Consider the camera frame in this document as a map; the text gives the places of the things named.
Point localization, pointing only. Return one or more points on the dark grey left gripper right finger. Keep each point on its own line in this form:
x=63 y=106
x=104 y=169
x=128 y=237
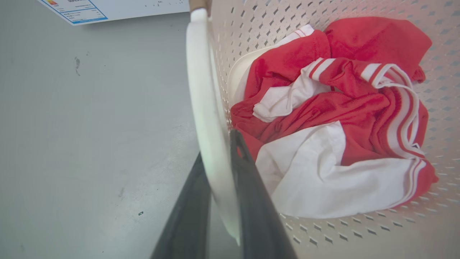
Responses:
x=257 y=216

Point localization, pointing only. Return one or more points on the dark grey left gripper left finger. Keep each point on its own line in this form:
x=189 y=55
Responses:
x=187 y=223

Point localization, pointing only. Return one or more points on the white perforated laundry basket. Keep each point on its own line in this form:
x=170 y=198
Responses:
x=251 y=32

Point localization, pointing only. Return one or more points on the red and white garment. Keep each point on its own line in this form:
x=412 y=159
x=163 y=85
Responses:
x=334 y=118

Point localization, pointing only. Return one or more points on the white washing machine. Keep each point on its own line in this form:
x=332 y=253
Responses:
x=118 y=9

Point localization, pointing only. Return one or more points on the energy label sticker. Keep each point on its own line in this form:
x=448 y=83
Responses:
x=75 y=10

